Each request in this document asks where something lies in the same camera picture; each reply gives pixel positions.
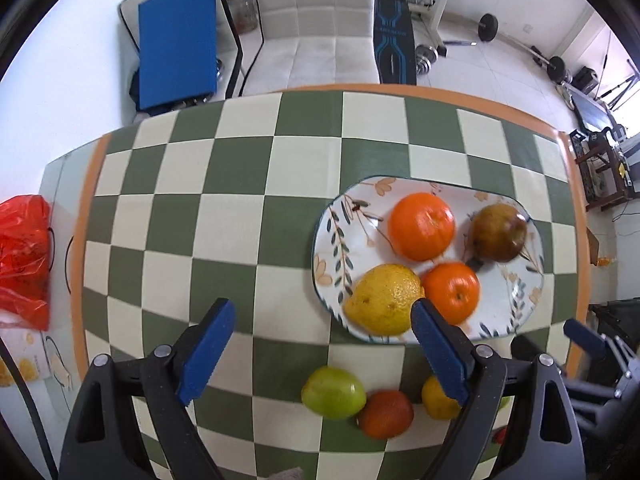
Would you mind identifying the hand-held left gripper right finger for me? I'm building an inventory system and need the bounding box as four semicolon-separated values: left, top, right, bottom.
410;298;587;480

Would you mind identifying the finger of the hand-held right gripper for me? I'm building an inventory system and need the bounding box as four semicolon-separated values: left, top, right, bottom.
510;335;568;378
563;318;640;397

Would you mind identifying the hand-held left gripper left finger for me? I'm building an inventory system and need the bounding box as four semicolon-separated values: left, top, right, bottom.
59;298;237;480

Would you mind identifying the yellow orange citrus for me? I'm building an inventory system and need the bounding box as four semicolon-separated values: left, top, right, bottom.
421;375;463;421

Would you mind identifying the red orange tangerine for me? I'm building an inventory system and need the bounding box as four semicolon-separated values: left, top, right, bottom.
357;389;415;440

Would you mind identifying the green apple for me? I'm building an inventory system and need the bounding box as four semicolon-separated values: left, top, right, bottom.
301;366;367;421

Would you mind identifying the floral oval ceramic plate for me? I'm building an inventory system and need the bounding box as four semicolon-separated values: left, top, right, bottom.
312;176;546;345

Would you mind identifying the black furniture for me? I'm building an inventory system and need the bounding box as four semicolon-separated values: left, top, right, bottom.
590;299;640;343

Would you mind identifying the small orange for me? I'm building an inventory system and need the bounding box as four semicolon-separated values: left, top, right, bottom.
421;261;481;326

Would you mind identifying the yellow lemon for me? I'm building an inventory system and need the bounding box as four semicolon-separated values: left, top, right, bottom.
343;263;426;337

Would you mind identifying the brown green pear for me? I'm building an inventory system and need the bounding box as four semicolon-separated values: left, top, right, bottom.
467;203;529;262

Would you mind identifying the large orange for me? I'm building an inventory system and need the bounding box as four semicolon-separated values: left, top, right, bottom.
388;192;457;262

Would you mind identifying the dark wooden shelf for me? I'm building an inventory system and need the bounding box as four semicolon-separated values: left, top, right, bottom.
570;127;640;211

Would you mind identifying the white printed box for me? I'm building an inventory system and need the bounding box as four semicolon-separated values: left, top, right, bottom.
0;330;81;421

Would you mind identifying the green cream checkered table mat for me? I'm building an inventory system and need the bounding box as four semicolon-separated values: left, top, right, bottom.
70;84;591;480

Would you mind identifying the red plastic bag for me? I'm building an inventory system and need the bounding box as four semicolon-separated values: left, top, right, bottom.
0;195;55;332

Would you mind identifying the black flat screen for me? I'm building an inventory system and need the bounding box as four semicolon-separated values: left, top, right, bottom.
570;87;619;134

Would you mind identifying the black speaker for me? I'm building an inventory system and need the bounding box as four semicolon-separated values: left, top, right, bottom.
572;67;599;94

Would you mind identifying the chrome dumbbell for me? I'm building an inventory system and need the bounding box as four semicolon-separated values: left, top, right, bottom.
415;44;449;76

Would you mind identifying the blue board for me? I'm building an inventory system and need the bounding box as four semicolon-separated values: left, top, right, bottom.
137;0;219;111

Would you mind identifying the black blue exercise mat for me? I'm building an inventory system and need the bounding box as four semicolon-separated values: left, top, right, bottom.
374;0;418;86

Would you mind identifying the black barbell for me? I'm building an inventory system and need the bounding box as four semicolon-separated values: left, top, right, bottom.
477;14;568;83

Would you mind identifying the white weight bench rack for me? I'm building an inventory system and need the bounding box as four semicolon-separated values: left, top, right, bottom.
395;0;501;58

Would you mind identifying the cream padded chair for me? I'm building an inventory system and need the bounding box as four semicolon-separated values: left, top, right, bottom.
240;0;381;97

